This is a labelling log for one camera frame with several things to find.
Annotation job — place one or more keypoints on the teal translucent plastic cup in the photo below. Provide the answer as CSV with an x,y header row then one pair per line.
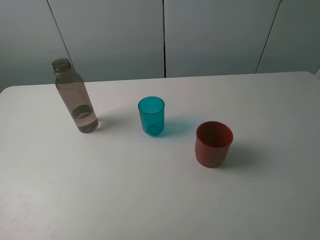
x,y
152,115

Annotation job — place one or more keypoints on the smoky transparent plastic bottle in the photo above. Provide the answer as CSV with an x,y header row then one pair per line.
x,y
73,92

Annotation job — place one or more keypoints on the red plastic cup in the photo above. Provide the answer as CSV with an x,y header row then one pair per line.
x,y
212,143

